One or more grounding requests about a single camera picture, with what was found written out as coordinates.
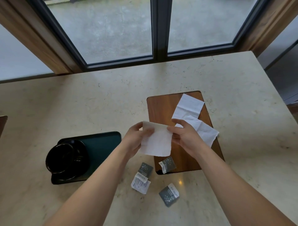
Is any person's left hand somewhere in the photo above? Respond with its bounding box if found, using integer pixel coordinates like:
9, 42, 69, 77
121, 122, 154, 161

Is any person's right hand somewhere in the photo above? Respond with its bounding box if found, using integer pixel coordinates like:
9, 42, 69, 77
167, 119, 207, 160

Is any white wet wipe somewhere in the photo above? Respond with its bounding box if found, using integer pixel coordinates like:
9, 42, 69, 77
175, 116, 220, 148
139, 121, 173, 157
172, 93, 205, 120

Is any person's left forearm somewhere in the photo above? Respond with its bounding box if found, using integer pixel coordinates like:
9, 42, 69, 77
43, 145, 134, 226

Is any person's right forearm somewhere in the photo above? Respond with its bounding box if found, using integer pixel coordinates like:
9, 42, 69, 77
190, 145, 296, 226

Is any brown wooden serving board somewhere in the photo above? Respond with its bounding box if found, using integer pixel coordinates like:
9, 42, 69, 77
147, 91, 225, 175

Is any torn grey wipe packet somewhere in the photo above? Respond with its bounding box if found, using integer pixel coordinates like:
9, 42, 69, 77
158, 183, 180, 208
131, 162, 154, 195
158, 156, 177, 174

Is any dark green tray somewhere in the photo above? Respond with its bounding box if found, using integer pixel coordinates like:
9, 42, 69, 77
51, 131, 122, 185

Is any black saucer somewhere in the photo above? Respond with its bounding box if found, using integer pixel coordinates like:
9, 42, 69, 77
55, 139, 90, 181

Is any black cup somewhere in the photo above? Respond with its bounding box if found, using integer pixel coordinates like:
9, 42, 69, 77
45, 143, 75, 174

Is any brown wooden window trim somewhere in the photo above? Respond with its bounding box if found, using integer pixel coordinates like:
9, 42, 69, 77
0, 0, 78, 75
237, 0, 298, 58

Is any brown wooden chair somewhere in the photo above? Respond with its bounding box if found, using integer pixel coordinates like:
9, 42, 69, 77
0, 115, 8, 138

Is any dark metal window frame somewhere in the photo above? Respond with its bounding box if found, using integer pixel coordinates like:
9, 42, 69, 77
27, 0, 271, 72

